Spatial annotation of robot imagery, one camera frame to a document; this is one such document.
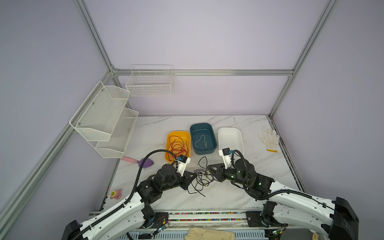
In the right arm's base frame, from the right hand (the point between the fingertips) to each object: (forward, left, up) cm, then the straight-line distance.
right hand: (207, 168), depth 71 cm
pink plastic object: (+14, +50, -18) cm, 55 cm away
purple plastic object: (+12, +37, -18) cm, 42 cm away
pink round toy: (-9, +48, -14) cm, 51 cm away
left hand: (-3, +6, -4) cm, 7 cm away
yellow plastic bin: (+32, +14, -16) cm, 39 cm away
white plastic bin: (+31, -18, -17) cm, 40 cm away
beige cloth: (-24, +5, -20) cm, 32 cm away
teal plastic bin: (+33, +1, -19) cm, 38 cm away
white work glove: (+34, -48, -21) cm, 62 cm away
